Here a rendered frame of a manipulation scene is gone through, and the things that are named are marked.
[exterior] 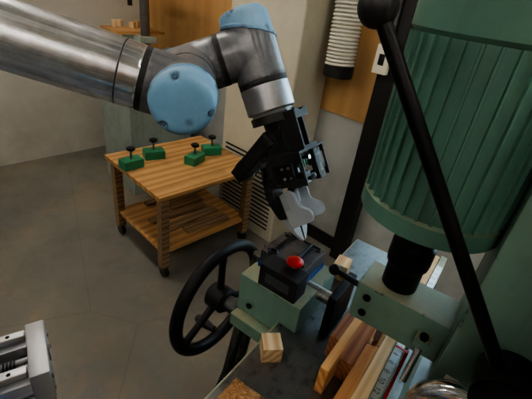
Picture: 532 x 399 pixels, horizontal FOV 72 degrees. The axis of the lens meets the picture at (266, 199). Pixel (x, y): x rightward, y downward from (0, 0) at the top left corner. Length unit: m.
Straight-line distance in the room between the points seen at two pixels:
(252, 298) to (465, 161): 0.46
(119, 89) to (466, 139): 0.36
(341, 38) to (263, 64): 1.41
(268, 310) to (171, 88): 0.45
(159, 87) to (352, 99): 1.77
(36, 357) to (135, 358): 0.96
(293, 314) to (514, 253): 0.37
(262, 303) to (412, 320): 0.27
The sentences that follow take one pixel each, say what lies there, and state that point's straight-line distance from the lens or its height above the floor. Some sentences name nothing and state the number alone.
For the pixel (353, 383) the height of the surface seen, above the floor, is 0.94.
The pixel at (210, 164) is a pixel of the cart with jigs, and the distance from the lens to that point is 2.12.
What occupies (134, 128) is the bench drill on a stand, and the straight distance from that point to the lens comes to 2.65.
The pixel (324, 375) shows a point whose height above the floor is 0.94.
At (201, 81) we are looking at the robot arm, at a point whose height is 1.34.
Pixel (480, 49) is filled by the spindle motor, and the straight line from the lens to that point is 0.39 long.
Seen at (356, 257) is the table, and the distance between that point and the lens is 0.92.
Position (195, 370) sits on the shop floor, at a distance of 1.74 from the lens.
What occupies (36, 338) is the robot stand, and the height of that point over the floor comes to 0.77.
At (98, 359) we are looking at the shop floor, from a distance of 1.82.
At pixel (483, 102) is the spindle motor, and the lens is 0.40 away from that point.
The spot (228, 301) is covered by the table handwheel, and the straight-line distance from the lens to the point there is 0.84.
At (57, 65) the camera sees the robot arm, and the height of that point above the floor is 1.34.
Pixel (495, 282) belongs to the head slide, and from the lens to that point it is 0.48.
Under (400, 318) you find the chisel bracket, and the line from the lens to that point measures 0.59.
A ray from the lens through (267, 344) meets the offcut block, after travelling 0.64.
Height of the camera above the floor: 1.43
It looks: 30 degrees down
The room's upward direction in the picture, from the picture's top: 8 degrees clockwise
